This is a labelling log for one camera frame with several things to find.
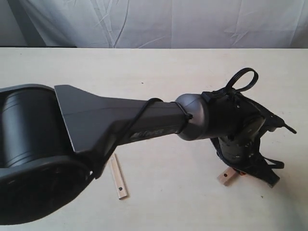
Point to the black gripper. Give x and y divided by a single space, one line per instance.
247 160

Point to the wooden stick with hole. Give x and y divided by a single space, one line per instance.
117 177

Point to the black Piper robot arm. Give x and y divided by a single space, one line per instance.
55 141

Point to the white backdrop cloth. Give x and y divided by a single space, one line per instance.
170 24

